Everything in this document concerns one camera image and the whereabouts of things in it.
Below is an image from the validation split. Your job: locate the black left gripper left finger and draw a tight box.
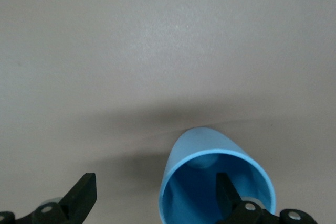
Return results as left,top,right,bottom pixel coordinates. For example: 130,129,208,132
15,173,98,224

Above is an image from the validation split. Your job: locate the blue plastic cup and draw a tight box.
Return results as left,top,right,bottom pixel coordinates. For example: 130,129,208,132
158,126,276,224

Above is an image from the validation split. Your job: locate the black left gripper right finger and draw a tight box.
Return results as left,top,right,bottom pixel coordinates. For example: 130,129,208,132
215,173,280,224

